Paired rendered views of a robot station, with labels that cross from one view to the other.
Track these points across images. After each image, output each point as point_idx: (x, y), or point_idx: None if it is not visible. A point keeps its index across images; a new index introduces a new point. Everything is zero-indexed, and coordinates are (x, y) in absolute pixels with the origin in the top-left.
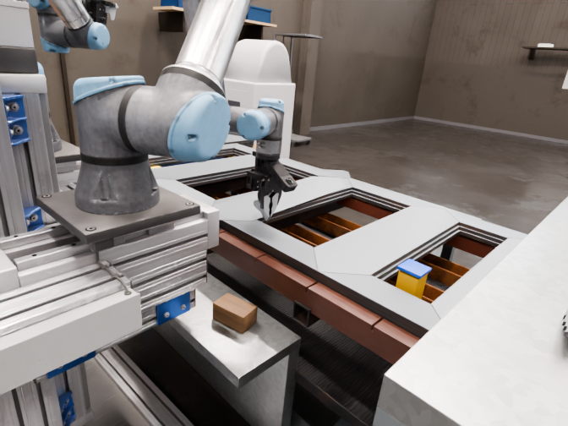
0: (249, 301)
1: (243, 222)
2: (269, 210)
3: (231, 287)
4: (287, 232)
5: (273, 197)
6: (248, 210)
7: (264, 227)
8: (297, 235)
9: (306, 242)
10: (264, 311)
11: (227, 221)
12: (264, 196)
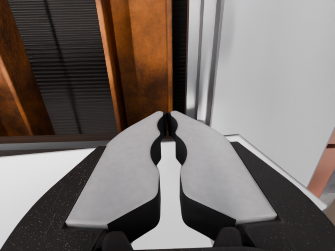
0: (182, 56)
1: (276, 141)
2: (178, 129)
3: (180, 102)
4: (30, 129)
5: (144, 195)
6: (166, 206)
7: (254, 47)
8: (0, 123)
9: (4, 60)
10: (183, 15)
11: (307, 172)
12: (275, 221)
